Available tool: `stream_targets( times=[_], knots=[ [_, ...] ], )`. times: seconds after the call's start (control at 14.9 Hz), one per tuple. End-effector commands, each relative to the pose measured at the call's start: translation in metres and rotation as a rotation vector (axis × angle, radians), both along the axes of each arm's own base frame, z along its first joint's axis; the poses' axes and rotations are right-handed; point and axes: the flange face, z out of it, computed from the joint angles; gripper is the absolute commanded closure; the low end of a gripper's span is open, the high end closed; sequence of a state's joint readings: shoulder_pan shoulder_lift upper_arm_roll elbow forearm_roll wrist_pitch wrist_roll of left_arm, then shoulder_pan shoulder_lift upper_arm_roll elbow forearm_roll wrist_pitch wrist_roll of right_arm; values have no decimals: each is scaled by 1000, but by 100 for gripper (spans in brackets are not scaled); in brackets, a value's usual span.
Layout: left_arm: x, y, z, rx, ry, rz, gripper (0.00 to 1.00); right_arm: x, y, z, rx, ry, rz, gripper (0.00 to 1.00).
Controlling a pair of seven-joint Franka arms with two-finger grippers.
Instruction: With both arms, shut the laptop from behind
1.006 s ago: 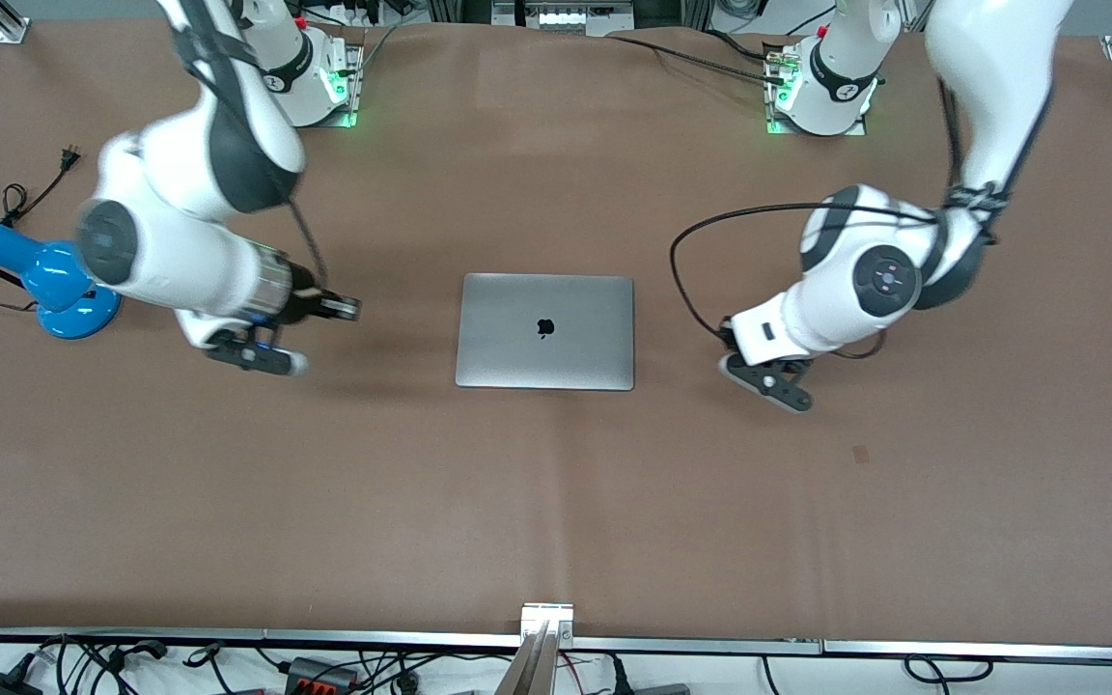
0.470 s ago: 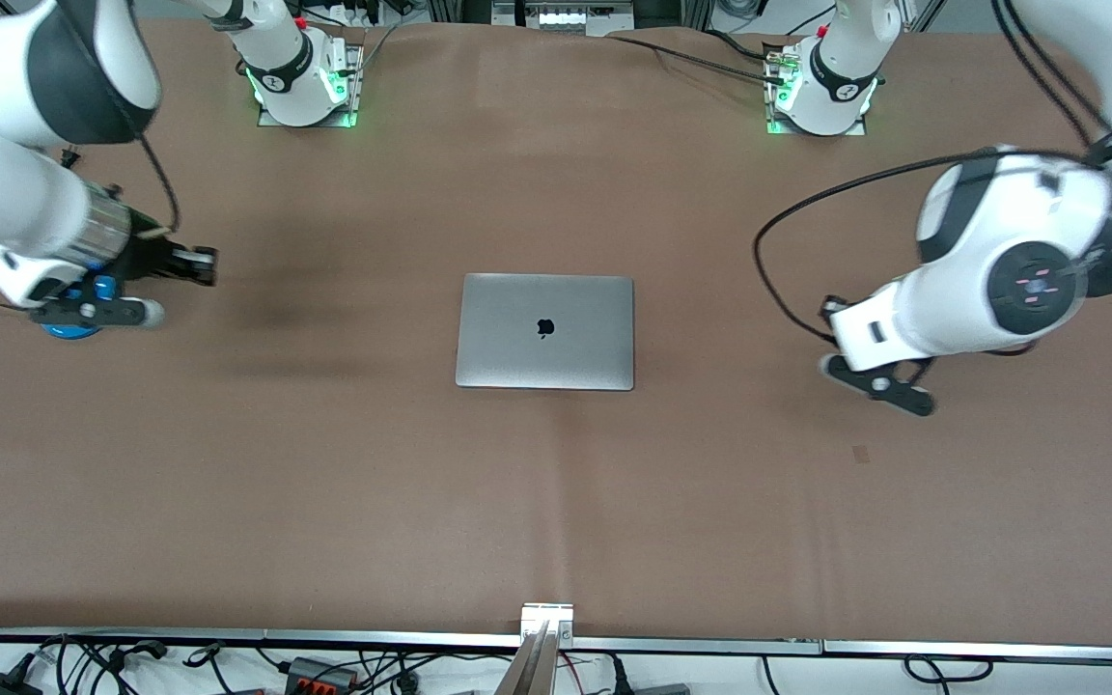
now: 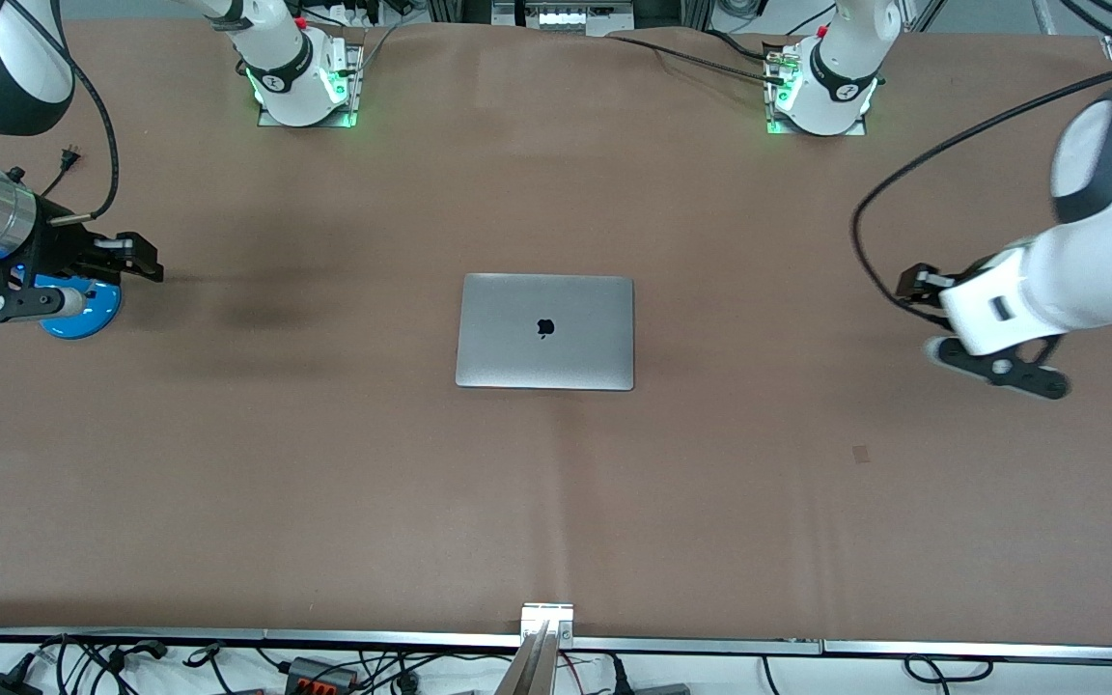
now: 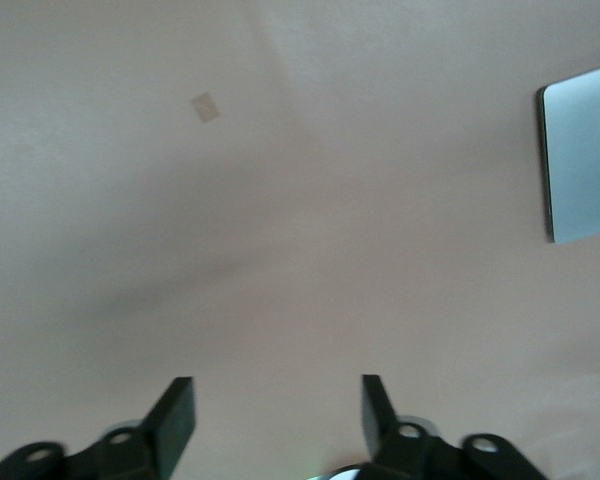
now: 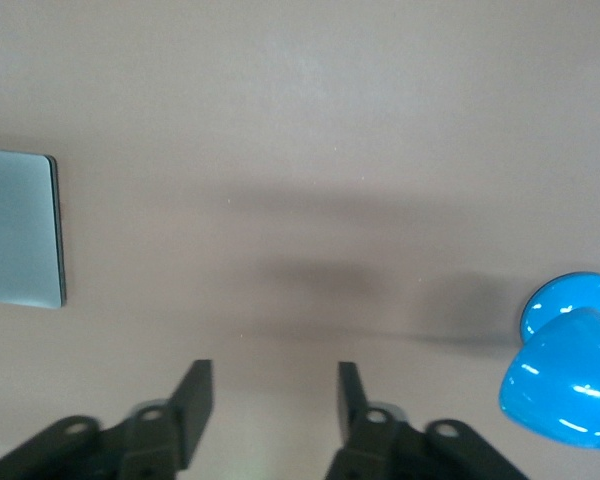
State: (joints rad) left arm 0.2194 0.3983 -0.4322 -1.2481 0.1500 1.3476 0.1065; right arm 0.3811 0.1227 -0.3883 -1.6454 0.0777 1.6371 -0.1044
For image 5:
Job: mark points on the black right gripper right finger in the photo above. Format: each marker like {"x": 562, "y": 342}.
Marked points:
{"x": 352, "y": 400}

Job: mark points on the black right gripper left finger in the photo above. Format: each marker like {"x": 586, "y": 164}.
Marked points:
{"x": 190, "y": 400}

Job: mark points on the silver grey laptop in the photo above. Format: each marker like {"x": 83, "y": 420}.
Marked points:
{"x": 20, "y": 230}

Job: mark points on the blue desk lamp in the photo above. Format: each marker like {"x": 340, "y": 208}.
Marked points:
{"x": 565, "y": 375}

